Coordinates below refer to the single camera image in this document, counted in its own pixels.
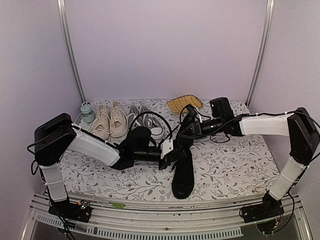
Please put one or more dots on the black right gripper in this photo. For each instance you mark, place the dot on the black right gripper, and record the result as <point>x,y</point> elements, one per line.
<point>196,129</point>

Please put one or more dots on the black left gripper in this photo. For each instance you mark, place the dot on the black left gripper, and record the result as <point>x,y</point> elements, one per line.
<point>168,159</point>

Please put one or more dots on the black front canvas sneaker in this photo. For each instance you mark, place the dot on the black front canvas sneaker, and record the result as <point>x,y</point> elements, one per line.
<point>183,181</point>

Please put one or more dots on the black canvas sneaker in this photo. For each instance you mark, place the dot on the black canvas sneaker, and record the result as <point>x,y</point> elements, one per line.
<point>183,181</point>
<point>183,138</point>

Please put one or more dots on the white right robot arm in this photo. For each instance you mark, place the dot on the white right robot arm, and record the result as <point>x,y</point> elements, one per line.
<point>299,130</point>

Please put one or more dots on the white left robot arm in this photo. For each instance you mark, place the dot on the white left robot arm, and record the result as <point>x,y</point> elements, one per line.
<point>60,134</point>

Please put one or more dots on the black rear canvas sneaker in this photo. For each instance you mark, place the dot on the black rear canvas sneaker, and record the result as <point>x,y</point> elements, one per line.
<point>183,138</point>

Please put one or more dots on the woven bamboo tray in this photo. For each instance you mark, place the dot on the woven bamboo tray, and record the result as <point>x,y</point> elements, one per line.
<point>177,104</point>

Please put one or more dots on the grey sneaker right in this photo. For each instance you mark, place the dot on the grey sneaker right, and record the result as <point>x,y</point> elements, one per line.
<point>150,122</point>

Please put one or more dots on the grey sneaker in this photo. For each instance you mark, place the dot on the grey sneaker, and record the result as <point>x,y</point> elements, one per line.
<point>150,122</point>
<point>134,111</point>

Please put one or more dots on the grey sneaker left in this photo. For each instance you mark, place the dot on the grey sneaker left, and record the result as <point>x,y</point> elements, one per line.
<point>134,111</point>

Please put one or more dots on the beige sneaker right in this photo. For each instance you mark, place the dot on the beige sneaker right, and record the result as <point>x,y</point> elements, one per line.
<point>119,120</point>

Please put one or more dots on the beige sneaker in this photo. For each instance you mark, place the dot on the beige sneaker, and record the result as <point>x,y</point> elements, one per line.
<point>119,120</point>
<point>100,127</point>

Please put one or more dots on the floral tablecloth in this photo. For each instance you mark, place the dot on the floral tablecloth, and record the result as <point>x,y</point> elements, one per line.
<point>224,168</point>

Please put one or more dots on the green tape piece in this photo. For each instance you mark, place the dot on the green tape piece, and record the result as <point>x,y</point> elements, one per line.
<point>117,205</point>

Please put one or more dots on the beige sneaker left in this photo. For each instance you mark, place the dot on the beige sneaker left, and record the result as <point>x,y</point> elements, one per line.
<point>100,127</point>

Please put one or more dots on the pale green small jar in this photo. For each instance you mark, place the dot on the pale green small jar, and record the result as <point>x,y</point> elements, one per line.
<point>87,112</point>

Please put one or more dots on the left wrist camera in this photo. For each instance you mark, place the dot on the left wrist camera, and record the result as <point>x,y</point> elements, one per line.
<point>166,147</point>

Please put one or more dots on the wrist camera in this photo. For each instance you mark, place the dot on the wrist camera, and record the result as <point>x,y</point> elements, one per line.
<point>166,147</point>
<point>193,114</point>

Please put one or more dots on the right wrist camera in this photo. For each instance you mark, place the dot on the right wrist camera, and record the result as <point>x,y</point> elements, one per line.
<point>193,114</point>

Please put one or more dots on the aluminium front rail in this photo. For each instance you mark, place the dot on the aluminium front rail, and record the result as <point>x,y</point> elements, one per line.
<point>171,220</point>

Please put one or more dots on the aluminium frame post right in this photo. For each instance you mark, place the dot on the aluminium frame post right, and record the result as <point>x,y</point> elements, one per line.
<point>261,51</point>

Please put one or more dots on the aluminium frame post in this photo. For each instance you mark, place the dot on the aluminium frame post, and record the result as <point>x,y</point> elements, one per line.
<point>61,6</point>
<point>261,51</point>

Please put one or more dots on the aluminium frame post left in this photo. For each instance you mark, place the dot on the aluminium frame post left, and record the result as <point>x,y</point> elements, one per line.
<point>61,6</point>

